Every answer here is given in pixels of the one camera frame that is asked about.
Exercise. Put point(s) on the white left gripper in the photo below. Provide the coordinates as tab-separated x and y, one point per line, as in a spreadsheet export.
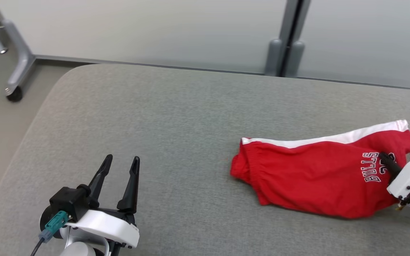
109	225

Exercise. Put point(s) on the red shorts with white stripe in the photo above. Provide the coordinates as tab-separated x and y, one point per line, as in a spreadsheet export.
315	174

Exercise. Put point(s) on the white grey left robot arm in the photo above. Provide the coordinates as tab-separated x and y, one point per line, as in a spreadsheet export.
78	250

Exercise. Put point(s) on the white partition panel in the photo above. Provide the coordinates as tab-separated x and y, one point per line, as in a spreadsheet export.
368	35
137	32

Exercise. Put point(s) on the black caster wheel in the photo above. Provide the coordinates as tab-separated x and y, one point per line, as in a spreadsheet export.
14	94

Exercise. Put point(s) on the grey partition leg with foot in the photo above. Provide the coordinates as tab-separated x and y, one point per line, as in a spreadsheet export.
21	60

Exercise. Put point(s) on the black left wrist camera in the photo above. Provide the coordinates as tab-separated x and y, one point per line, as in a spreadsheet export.
69	201

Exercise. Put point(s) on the grey partition post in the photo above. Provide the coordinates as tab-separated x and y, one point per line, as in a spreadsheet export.
273	58
295	60

